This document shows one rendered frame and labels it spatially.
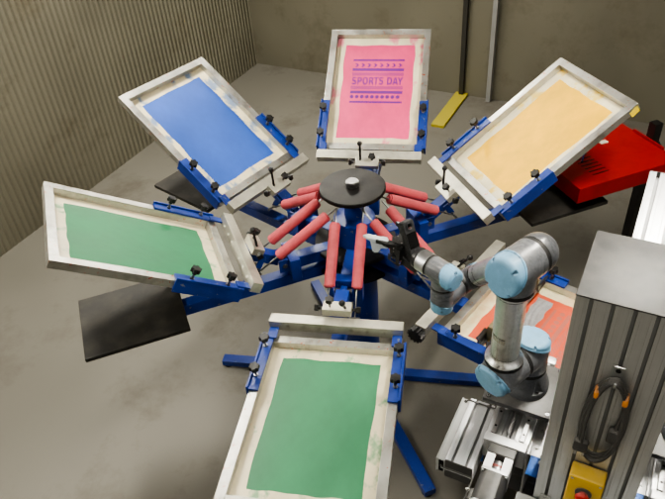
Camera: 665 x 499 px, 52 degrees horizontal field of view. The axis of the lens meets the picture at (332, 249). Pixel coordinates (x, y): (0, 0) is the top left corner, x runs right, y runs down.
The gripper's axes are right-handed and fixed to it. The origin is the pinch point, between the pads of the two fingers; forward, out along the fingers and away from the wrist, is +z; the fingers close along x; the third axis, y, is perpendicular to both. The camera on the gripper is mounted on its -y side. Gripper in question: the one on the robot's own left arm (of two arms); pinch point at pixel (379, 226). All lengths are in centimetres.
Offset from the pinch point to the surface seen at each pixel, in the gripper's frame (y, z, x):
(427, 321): 59, 1, 34
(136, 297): 79, 111, -46
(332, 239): 45, 56, 27
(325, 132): 36, 134, 84
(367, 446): 75, -23, -19
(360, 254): 49, 43, 33
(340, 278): 60, 46, 24
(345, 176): 29, 76, 50
